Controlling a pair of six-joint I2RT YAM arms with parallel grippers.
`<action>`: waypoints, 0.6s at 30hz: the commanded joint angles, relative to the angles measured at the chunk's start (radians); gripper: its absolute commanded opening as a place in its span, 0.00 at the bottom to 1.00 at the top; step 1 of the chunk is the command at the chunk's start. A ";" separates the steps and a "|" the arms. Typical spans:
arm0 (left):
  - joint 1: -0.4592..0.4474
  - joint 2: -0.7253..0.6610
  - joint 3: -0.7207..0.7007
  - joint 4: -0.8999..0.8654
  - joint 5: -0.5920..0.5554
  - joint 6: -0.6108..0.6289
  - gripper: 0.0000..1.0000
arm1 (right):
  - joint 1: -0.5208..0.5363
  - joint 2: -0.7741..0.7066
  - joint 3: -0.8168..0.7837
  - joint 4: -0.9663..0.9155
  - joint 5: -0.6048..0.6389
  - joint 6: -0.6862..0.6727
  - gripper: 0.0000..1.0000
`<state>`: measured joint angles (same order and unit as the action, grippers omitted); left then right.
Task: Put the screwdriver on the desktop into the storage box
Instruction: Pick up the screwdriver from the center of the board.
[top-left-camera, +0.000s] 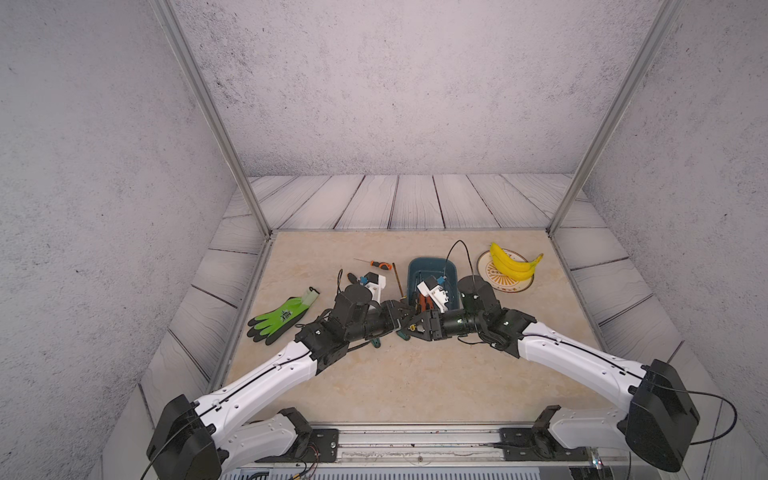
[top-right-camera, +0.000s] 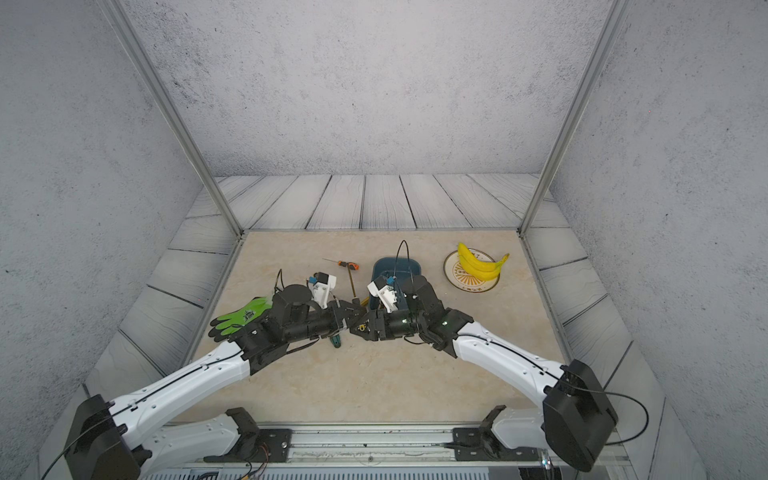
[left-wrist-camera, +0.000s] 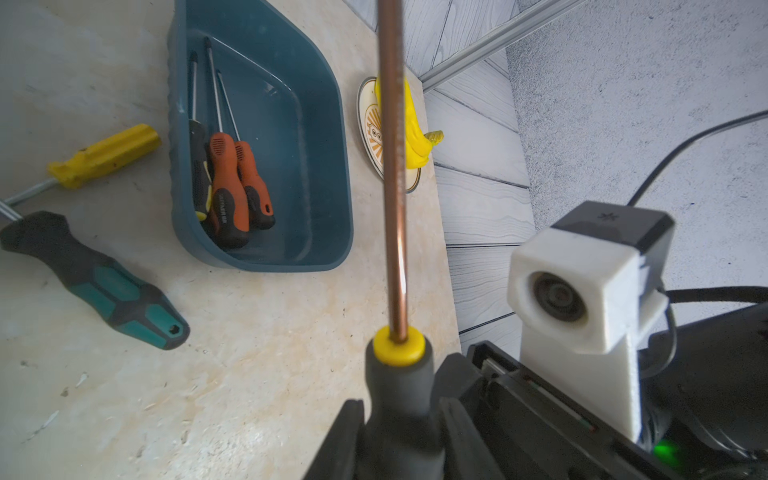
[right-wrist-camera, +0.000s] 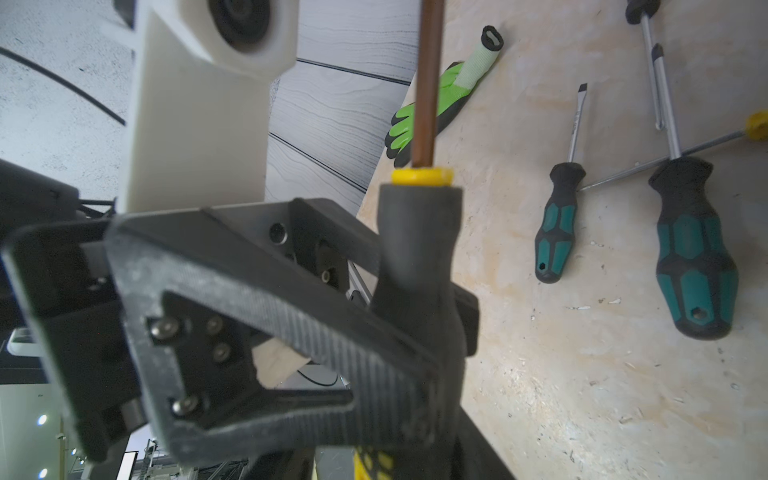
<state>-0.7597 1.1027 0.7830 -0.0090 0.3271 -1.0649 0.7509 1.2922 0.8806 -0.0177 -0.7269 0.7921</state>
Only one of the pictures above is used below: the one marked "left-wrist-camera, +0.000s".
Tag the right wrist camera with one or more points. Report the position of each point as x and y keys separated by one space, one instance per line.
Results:
x=588 y=289

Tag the right aluminium frame post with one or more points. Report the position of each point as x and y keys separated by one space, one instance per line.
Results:
x=529 y=21

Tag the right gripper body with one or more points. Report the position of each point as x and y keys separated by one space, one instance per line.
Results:
x=533 y=430

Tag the yellow banana bunch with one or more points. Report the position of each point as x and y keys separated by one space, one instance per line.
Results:
x=418 y=144

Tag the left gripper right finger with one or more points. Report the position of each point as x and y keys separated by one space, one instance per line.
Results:
x=466 y=454

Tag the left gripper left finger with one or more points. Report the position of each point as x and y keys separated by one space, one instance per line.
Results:
x=337 y=456

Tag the green handle screwdriver right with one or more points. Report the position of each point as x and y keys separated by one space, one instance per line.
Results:
x=126 y=303

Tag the orange screwdriver small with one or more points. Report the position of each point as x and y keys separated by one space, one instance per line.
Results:
x=260 y=208

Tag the patterned round plate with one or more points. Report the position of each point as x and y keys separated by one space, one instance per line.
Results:
x=366 y=98

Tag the black yellow copper-shaft screwdriver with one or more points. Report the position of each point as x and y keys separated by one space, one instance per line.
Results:
x=401 y=439

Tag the teal storage box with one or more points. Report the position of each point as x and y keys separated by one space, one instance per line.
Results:
x=244 y=66

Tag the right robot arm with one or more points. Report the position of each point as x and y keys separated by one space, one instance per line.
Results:
x=703 y=417

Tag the orange screwdriver large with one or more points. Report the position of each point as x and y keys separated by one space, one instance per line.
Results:
x=229 y=203

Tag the black yellow-tip screwdriver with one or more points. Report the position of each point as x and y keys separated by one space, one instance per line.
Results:
x=201 y=179

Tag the yellow handle screwdriver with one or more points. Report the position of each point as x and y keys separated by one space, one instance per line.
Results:
x=96 y=161

